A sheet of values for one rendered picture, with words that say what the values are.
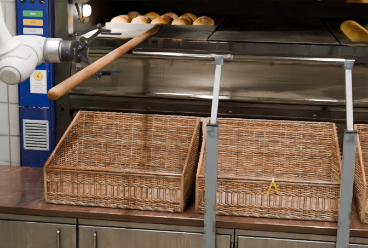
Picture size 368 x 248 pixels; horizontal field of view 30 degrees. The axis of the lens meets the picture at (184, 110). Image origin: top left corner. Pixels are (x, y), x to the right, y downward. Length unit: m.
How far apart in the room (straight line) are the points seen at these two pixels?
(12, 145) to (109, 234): 0.82
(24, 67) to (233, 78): 1.01
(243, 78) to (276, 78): 0.14
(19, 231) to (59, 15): 0.96
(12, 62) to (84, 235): 0.75
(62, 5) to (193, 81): 0.66
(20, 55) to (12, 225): 0.74
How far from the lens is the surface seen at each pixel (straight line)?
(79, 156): 3.10
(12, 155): 3.30
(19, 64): 2.36
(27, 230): 2.77
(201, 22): 3.45
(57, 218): 2.71
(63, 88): 1.76
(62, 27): 3.11
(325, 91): 3.00
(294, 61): 2.60
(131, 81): 3.05
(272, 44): 2.97
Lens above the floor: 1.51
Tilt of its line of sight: 12 degrees down
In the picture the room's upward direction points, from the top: 1 degrees clockwise
